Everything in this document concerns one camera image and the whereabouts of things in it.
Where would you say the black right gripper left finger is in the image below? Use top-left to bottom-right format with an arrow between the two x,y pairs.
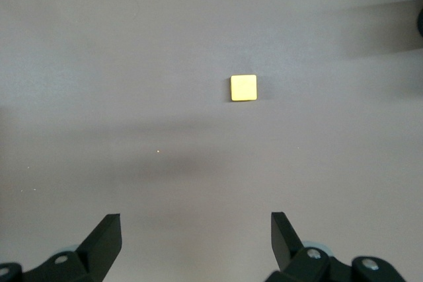
0,213 -> 124,282

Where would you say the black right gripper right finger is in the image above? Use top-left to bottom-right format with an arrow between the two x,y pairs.
264,211 -> 410,282

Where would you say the yellow block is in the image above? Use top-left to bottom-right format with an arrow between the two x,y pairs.
229,74 -> 258,102

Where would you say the brown table cover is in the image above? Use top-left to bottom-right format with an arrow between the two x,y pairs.
0,0 -> 423,282

